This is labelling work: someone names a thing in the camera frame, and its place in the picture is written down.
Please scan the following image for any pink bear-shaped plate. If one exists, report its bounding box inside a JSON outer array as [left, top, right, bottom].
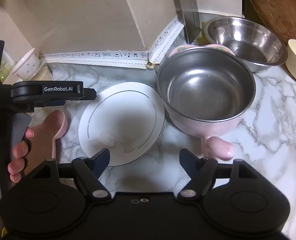
[[24, 109, 68, 175]]

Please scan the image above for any white round plate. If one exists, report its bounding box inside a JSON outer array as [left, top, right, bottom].
[[78, 82, 165, 166]]

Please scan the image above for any pink steel-lined handled pot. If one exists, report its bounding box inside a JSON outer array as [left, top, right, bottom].
[[157, 45, 256, 161]]

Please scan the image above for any stainless steel bowl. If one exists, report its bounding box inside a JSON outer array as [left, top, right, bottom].
[[203, 16, 288, 73]]

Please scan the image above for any person's left hand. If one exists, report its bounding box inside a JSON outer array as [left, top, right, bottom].
[[8, 128, 34, 183]]

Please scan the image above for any white floral ceramic bowl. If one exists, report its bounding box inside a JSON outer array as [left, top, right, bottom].
[[10, 48, 40, 80]]

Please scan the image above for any cleaver knife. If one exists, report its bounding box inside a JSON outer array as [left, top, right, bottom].
[[173, 0, 201, 44]]

